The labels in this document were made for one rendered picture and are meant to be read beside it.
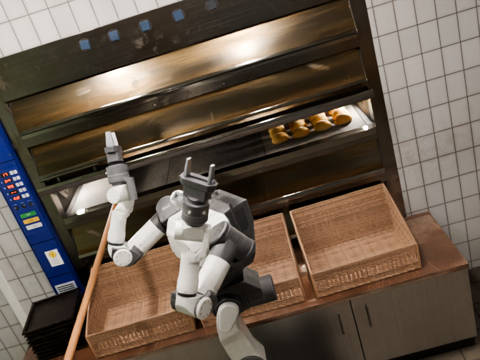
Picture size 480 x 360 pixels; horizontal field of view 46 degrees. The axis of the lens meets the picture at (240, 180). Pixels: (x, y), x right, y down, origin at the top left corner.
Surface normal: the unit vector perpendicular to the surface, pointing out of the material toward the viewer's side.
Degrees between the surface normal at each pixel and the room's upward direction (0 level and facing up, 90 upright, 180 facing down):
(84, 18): 90
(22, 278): 90
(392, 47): 90
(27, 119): 70
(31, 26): 90
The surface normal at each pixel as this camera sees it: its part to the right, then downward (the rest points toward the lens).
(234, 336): 0.29, 0.70
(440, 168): 0.06, 0.42
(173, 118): -0.04, 0.10
